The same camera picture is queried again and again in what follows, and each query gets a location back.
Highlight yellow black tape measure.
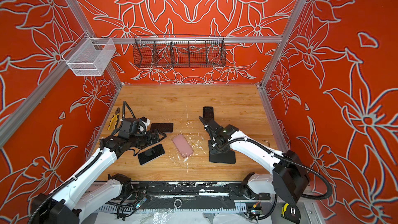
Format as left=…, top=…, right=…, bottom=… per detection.
left=281, top=203, right=301, bottom=224

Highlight black phone near left base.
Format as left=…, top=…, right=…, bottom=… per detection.
left=138, top=144, right=165, bottom=166

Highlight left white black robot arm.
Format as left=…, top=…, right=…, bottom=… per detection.
left=28, top=102, right=167, bottom=224

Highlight red-edged black phone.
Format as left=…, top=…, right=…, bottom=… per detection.
left=150, top=122, right=174, bottom=133

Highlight pink phone case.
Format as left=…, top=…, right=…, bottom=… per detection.
left=172, top=134, right=194, bottom=158

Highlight black phone case with holes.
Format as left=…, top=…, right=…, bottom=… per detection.
left=209, top=150, right=236, bottom=164

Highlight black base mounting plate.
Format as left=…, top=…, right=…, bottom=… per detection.
left=131, top=181, right=271, bottom=200

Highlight black wire basket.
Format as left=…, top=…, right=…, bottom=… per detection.
left=133, top=35, right=227, bottom=68

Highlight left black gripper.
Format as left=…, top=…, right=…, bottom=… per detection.
left=131, top=128, right=167, bottom=147

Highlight grey slotted cable duct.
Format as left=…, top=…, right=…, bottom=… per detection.
left=102, top=200, right=262, bottom=215

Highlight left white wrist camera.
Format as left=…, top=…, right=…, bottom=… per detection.
left=140, top=117, right=151, bottom=129

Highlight yellow black pliers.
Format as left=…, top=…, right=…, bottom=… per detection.
left=107, top=107, right=120, bottom=131

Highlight clear plastic bin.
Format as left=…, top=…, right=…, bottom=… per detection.
left=62, top=37, right=116, bottom=76

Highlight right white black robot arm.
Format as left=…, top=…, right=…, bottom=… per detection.
left=199, top=117, right=333, bottom=205

